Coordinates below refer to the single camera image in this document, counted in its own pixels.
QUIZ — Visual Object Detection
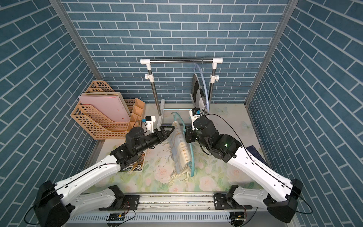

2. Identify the dark blue notebook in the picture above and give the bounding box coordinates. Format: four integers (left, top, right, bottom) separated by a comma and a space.
246, 145, 267, 165

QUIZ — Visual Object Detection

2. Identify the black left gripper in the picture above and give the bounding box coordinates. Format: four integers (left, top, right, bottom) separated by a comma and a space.
132, 126, 174, 155

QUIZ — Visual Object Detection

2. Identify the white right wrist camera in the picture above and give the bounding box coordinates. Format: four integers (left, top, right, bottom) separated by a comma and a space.
189, 107, 201, 131

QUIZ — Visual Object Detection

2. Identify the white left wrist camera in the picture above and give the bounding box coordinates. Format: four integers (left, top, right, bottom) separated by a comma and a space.
142, 115, 156, 133

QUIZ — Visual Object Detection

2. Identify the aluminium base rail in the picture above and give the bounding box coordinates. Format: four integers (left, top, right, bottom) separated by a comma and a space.
66, 193, 246, 227

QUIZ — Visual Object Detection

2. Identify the pastel plaid scarf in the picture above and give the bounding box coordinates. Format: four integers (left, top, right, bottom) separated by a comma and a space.
168, 121, 195, 186

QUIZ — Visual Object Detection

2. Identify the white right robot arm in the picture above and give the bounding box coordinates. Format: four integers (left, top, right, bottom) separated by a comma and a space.
186, 116, 303, 223

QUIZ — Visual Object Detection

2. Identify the green clothes hanger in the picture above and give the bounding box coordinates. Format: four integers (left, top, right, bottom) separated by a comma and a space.
172, 112, 195, 175

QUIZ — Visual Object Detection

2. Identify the white steel clothes rack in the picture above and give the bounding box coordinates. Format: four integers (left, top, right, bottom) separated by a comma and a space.
140, 57, 223, 127

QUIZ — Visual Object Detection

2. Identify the pink pressure file folder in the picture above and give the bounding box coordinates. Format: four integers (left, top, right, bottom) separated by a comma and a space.
78, 96, 130, 123

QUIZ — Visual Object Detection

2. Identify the light blue clothes hanger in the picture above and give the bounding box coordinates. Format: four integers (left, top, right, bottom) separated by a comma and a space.
193, 63, 210, 113

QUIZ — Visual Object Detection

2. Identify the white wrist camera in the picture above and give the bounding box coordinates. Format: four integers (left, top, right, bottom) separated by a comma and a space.
189, 107, 201, 131
142, 115, 156, 133

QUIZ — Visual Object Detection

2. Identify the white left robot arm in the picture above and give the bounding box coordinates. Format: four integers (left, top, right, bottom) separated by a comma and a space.
33, 126, 175, 227

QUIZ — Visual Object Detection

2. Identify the black white checkered scarf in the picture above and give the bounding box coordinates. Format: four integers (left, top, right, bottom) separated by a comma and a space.
191, 74, 208, 114

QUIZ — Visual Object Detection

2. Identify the yellow comic book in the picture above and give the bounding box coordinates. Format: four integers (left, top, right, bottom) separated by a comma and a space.
121, 151, 147, 173

